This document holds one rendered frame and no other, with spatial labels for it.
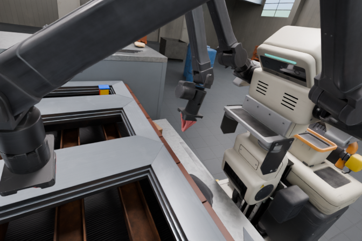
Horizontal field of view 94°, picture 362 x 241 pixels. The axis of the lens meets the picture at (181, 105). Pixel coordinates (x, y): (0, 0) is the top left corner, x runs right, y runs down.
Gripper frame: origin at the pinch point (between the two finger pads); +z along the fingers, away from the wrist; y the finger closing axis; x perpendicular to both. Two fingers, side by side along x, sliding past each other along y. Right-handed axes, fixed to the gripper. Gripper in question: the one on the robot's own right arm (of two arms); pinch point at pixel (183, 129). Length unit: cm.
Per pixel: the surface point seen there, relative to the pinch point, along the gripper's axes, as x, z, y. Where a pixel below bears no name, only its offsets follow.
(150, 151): -3.7, 8.6, -14.7
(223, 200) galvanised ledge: -24.2, 20.0, 16.2
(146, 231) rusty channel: -21.8, 27.6, -17.2
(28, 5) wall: 1086, 63, -196
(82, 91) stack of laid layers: 68, 17, -34
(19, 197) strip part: -9, 17, -52
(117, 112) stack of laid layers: 34.1, 12.5, -18.8
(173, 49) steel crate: 501, -4, 267
